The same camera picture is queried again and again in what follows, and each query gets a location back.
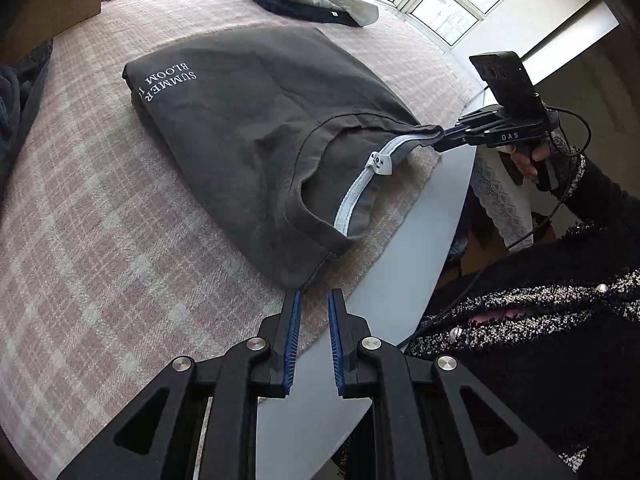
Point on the person's black tweed jacket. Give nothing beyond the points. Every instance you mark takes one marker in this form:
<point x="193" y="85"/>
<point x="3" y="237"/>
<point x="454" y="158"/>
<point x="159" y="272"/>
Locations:
<point x="550" y="360"/>

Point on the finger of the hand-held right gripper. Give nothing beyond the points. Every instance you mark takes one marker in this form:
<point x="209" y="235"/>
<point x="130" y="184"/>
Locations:
<point x="460" y="136"/>
<point x="480" y="119"/>

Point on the person's right forearm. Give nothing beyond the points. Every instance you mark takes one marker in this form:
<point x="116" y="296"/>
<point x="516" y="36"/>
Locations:
<point x="600" y="195"/>

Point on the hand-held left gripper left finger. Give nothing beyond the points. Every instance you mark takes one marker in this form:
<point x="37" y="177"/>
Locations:
<point x="293" y="340"/>

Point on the white lace cloth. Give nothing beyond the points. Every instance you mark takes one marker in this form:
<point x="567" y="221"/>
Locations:
<point x="500" y="200"/>

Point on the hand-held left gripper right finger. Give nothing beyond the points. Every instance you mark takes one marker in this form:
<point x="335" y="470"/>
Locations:
<point x="336" y="345"/>

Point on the folded navy garment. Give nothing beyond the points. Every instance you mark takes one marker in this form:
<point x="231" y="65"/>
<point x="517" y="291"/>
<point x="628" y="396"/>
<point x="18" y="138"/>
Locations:
<point x="300" y="10"/>

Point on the dark grey daisy T-shirt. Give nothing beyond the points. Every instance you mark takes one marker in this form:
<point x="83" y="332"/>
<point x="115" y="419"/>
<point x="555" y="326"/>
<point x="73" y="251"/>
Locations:
<point x="250" y="125"/>

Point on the person's right hand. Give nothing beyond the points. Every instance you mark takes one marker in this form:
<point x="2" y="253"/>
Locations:
<point x="522" y="160"/>

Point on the black garment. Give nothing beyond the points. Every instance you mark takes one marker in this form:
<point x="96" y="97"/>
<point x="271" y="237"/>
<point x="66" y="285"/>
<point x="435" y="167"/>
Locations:
<point x="20" y="105"/>

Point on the pink plaid blanket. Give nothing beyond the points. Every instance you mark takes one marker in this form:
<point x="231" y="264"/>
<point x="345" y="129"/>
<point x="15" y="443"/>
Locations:
<point x="100" y="240"/>

